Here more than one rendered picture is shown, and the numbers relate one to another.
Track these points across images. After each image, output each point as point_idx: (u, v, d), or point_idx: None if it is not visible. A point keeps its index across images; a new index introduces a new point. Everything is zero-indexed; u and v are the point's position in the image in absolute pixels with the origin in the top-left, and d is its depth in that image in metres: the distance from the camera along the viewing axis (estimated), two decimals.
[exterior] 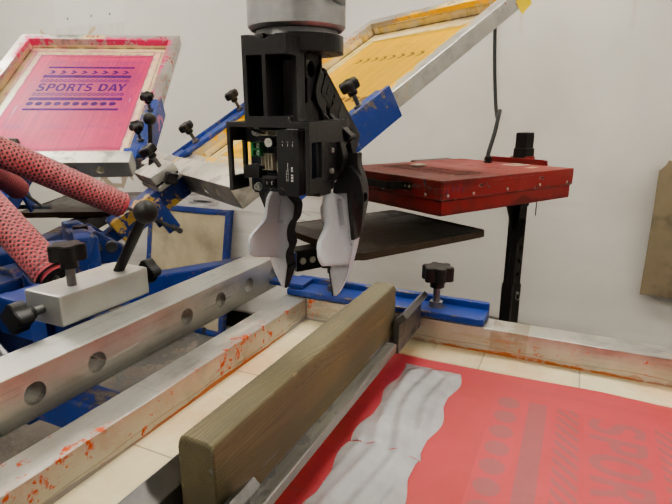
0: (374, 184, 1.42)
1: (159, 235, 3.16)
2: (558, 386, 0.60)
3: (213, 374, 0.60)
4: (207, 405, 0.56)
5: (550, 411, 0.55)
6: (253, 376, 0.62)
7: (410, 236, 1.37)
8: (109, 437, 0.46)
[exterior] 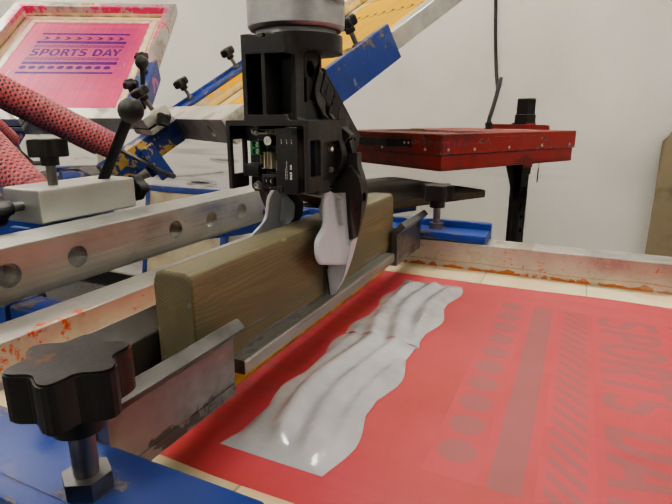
0: (373, 143, 1.40)
1: None
2: (564, 295, 0.57)
3: None
4: None
5: (556, 312, 0.52)
6: None
7: (409, 194, 1.34)
8: (87, 321, 0.44)
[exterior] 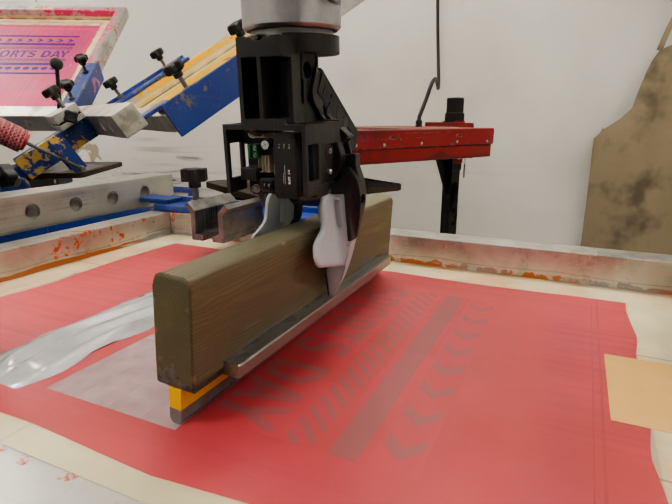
0: None
1: None
2: None
3: (44, 256, 0.65)
4: (29, 279, 0.61)
5: None
6: (88, 264, 0.68)
7: None
8: None
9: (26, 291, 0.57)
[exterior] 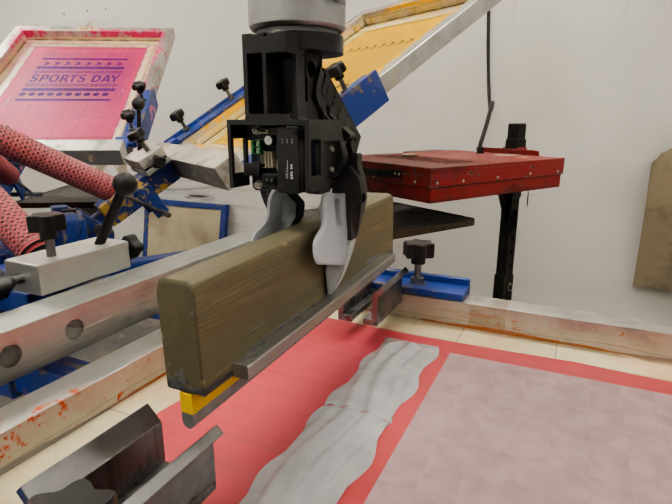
0: (365, 173, 1.43)
1: (155, 230, 3.17)
2: (534, 357, 0.60)
3: None
4: None
5: None
6: None
7: (400, 224, 1.37)
8: (83, 399, 0.47)
9: None
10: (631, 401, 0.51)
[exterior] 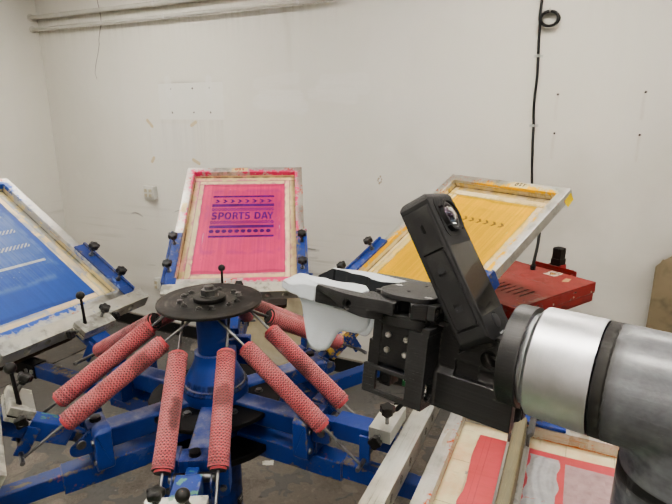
0: None
1: None
2: (605, 467, 1.30)
3: (447, 462, 1.30)
4: (451, 478, 1.26)
5: None
6: (461, 461, 1.32)
7: None
8: (432, 497, 1.17)
9: (464, 491, 1.22)
10: None
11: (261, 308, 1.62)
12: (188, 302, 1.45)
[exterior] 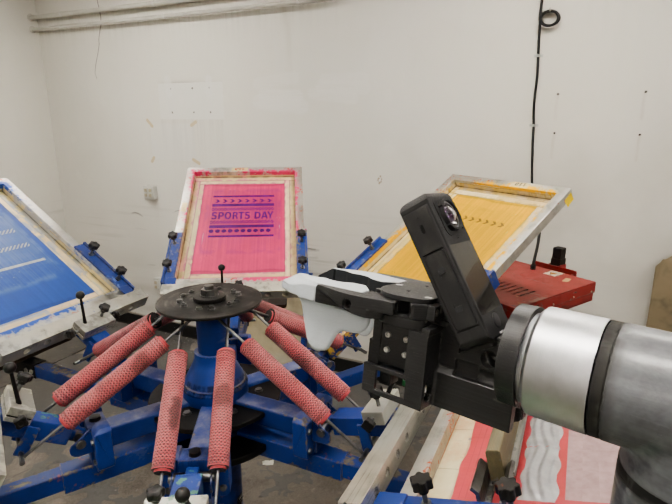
0: None
1: None
2: None
3: (448, 433, 1.27)
4: (454, 447, 1.24)
5: None
6: (464, 430, 1.30)
7: None
8: (432, 465, 1.14)
9: (467, 455, 1.19)
10: None
11: (261, 308, 1.62)
12: (188, 302, 1.45)
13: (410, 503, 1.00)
